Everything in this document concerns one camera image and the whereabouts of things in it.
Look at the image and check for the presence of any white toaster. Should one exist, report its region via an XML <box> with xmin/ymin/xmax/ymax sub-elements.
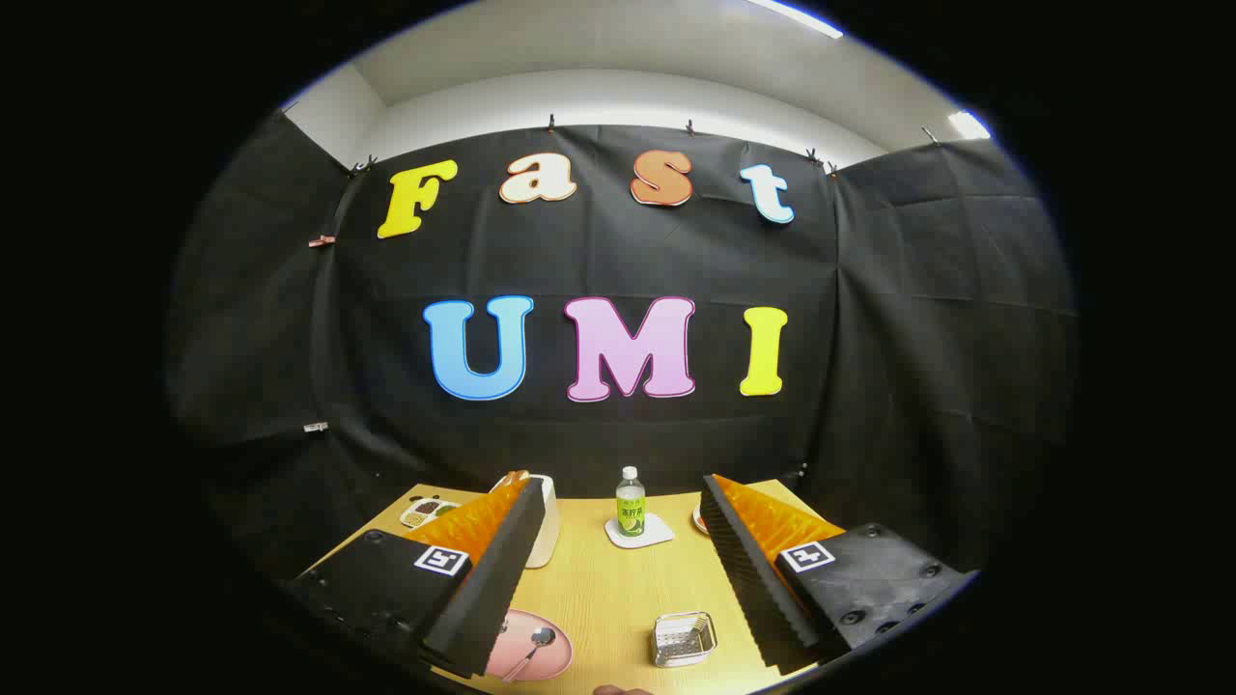
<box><xmin>492</xmin><ymin>473</ymin><xmax>561</xmax><ymax>569</ymax></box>

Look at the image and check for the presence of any pink plate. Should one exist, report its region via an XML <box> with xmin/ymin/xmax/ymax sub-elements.
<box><xmin>483</xmin><ymin>608</ymin><xmax>574</xmax><ymax>682</ymax></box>

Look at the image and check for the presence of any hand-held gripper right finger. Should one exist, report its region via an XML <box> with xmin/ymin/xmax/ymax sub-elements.
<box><xmin>700</xmin><ymin>473</ymin><xmax>976</xmax><ymax>677</ymax></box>

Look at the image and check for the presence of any green label drink bottle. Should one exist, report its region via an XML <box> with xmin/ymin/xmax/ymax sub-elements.
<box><xmin>616</xmin><ymin>466</ymin><xmax>646</xmax><ymax>539</ymax></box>

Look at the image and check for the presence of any checkered handle spoon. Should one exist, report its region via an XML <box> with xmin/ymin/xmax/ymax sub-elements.
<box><xmin>502</xmin><ymin>627</ymin><xmax>557</xmax><ymax>683</ymax></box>

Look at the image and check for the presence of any perforated metal basket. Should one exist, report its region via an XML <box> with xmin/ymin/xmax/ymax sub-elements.
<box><xmin>653</xmin><ymin>611</ymin><xmax>718</xmax><ymax>669</ymax></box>

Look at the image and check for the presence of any white divided snack dish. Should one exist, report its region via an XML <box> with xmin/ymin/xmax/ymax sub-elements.
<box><xmin>400</xmin><ymin>497</ymin><xmax>463</xmax><ymax>530</ymax></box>

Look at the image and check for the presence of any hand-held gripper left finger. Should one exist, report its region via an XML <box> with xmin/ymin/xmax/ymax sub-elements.
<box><xmin>290</xmin><ymin>471</ymin><xmax>548</xmax><ymax>680</ymax></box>

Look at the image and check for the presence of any white coaster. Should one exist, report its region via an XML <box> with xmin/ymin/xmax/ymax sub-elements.
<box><xmin>604</xmin><ymin>512</ymin><xmax>675</xmax><ymax>550</ymax></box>

